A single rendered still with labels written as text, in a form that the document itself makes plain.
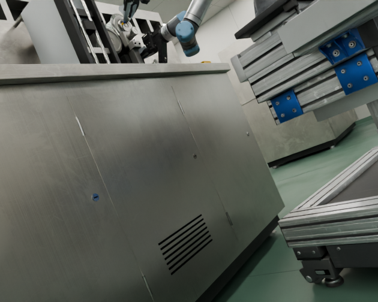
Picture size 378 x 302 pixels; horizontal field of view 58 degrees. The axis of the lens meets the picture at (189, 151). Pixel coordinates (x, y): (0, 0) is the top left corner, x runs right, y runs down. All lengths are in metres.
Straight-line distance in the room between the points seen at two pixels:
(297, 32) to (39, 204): 0.74
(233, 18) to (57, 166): 5.82
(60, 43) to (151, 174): 0.76
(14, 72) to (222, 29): 5.83
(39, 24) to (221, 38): 5.16
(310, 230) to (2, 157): 0.83
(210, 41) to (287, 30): 5.82
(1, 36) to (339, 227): 1.57
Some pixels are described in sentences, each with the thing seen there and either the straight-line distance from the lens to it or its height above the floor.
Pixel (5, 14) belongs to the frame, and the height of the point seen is 1.49.
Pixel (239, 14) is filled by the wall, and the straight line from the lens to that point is 6.49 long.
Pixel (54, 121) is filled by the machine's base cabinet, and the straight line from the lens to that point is 0.96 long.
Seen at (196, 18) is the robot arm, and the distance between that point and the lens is 1.50.
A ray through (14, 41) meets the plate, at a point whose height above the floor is 1.34.
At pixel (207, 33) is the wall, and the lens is 6.76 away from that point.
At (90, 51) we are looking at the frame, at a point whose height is 1.04.
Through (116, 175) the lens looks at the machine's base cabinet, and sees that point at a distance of 1.01.
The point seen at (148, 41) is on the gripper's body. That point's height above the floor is 1.12.
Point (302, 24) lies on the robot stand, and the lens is 0.90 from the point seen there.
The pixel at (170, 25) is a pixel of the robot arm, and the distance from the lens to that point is 1.65.
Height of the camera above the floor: 0.51
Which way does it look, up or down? 2 degrees up
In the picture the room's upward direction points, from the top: 23 degrees counter-clockwise
